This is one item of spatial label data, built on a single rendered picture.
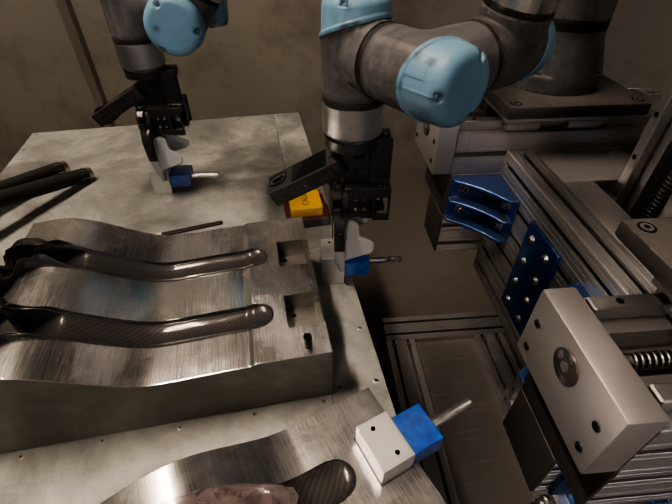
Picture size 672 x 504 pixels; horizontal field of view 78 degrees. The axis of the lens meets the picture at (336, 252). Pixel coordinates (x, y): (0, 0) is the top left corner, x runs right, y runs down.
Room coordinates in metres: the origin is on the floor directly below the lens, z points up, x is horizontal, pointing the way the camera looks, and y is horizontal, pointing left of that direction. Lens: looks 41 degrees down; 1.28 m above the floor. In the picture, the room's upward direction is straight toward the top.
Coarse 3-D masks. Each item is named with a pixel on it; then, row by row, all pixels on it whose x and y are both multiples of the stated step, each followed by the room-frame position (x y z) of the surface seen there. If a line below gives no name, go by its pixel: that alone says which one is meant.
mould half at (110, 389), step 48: (48, 240) 0.42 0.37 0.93; (96, 240) 0.43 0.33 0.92; (144, 240) 0.47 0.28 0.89; (192, 240) 0.48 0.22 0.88; (240, 240) 0.48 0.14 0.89; (288, 240) 0.47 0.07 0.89; (48, 288) 0.33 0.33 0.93; (96, 288) 0.35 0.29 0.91; (144, 288) 0.37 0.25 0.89; (192, 288) 0.38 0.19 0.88; (240, 288) 0.38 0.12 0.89; (288, 288) 0.37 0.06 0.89; (240, 336) 0.30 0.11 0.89; (288, 336) 0.30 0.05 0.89; (0, 384) 0.21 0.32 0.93; (48, 384) 0.22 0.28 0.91; (96, 384) 0.23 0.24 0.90; (144, 384) 0.24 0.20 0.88; (192, 384) 0.25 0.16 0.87; (240, 384) 0.26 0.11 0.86; (288, 384) 0.27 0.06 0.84; (0, 432) 0.21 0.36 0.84; (48, 432) 0.21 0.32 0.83; (96, 432) 0.22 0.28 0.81
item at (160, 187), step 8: (152, 168) 0.74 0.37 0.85; (168, 168) 0.75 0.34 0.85; (176, 168) 0.77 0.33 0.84; (184, 168) 0.77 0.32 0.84; (192, 168) 0.78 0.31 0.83; (152, 176) 0.73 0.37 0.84; (168, 176) 0.74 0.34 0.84; (176, 176) 0.74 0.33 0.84; (184, 176) 0.74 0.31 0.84; (192, 176) 0.76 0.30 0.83; (200, 176) 0.76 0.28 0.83; (208, 176) 0.76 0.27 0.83; (216, 176) 0.76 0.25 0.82; (152, 184) 0.73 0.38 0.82; (160, 184) 0.73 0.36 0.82; (168, 184) 0.74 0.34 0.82; (176, 184) 0.74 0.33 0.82; (184, 184) 0.74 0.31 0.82; (160, 192) 0.73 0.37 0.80; (168, 192) 0.73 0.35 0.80
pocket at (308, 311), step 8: (288, 296) 0.36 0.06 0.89; (296, 296) 0.36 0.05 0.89; (304, 296) 0.37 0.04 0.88; (312, 296) 0.37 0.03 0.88; (288, 304) 0.36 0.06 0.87; (296, 304) 0.36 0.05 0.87; (304, 304) 0.37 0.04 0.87; (312, 304) 0.37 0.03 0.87; (320, 304) 0.36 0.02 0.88; (288, 312) 0.36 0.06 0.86; (296, 312) 0.36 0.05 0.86; (304, 312) 0.36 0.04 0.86; (312, 312) 0.36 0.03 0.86; (320, 312) 0.35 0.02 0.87; (288, 320) 0.34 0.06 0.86; (296, 320) 0.34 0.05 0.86; (304, 320) 0.34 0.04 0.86; (312, 320) 0.34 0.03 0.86; (320, 320) 0.33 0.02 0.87
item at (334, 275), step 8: (320, 240) 0.52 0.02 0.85; (328, 240) 0.52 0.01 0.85; (328, 248) 0.50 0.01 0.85; (328, 256) 0.48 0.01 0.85; (360, 256) 0.49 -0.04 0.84; (368, 256) 0.49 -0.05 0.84; (376, 256) 0.50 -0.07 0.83; (392, 256) 0.50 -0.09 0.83; (400, 256) 0.50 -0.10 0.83; (328, 264) 0.47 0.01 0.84; (344, 264) 0.47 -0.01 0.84; (352, 264) 0.48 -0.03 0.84; (360, 264) 0.48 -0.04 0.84; (368, 264) 0.48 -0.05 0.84; (328, 272) 0.47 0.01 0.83; (336, 272) 0.47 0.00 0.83; (344, 272) 0.48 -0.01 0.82; (352, 272) 0.48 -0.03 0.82; (360, 272) 0.48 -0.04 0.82; (368, 272) 0.48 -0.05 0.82; (328, 280) 0.47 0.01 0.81; (336, 280) 0.47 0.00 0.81
